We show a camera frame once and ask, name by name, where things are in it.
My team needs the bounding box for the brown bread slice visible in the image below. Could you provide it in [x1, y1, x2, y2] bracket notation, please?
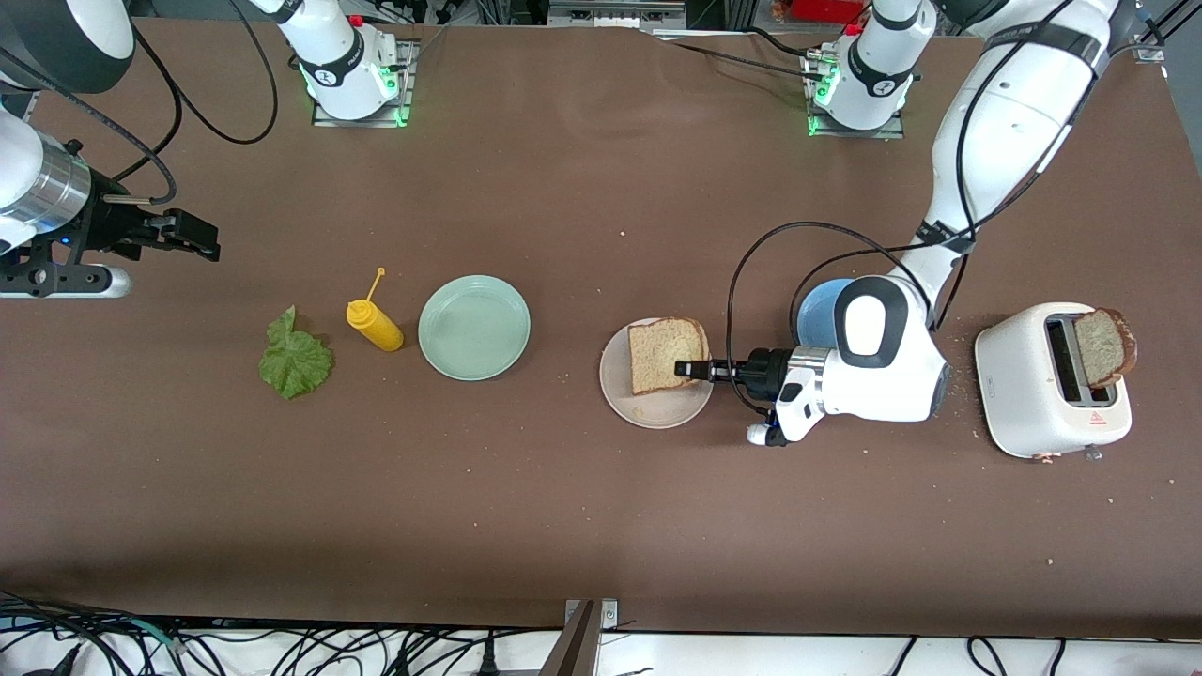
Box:
[1073, 307, 1139, 390]
[627, 316, 711, 397]

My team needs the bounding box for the yellow squeeze bottle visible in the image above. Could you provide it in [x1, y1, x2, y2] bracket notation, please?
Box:
[346, 267, 406, 353]

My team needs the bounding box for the beige plate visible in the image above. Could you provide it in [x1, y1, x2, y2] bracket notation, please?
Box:
[599, 317, 716, 430]

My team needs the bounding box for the blue plate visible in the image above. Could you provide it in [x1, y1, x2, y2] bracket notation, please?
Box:
[796, 278, 857, 348]

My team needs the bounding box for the light green plate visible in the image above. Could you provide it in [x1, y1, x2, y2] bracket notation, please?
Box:
[418, 274, 532, 382]

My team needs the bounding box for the green lettuce leaf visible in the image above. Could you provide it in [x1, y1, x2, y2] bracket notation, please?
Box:
[258, 305, 335, 401]

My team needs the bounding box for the white toaster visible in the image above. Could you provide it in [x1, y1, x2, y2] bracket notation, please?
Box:
[974, 301, 1134, 463]

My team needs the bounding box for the red box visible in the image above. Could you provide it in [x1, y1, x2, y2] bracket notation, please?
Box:
[787, 0, 867, 25]

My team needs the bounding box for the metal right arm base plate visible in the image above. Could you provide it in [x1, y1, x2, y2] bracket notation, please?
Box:
[310, 38, 417, 130]

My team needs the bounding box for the metal table edge bracket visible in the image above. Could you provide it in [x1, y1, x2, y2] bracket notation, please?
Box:
[540, 599, 621, 676]

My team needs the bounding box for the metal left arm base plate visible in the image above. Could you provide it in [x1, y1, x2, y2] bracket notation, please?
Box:
[806, 47, 907, 141]

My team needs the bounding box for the black cable on table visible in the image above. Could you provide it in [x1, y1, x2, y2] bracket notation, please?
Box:
[648, 26, 832, 84]

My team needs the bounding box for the grey metal frame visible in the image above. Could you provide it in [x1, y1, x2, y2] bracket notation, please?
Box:
[547, 0, 688, 31]

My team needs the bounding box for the teal floor cable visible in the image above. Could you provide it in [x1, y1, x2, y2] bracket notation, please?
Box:
[89, 615, 184, 651]

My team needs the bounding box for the black floor cable with plug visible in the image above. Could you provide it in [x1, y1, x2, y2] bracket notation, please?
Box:
[28, 643, 87, 676]

